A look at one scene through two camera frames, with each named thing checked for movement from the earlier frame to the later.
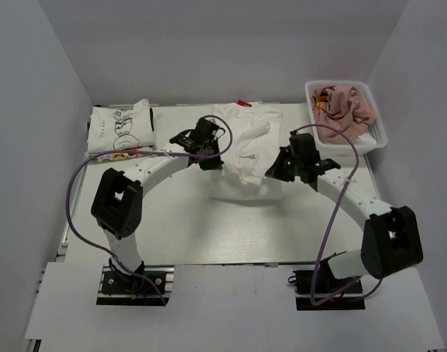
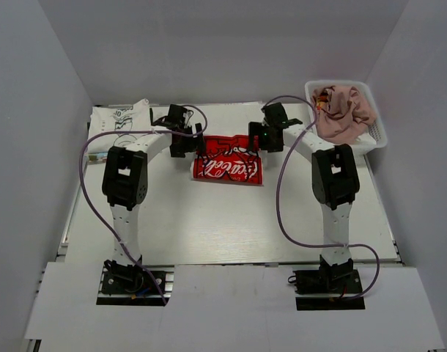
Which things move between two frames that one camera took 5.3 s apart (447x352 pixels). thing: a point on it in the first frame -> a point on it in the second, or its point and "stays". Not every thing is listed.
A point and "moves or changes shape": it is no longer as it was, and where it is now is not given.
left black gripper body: x=211 y=147 -> x=187 y=144
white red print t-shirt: x=256 y=137 moves or changes shape
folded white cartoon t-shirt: x=118 y=127 stays
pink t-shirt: x=343 y=108 stays
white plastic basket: x=344 y=116 stays
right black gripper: x=277 y=171 -> x=257 y=129
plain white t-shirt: x=366 y=138 stays
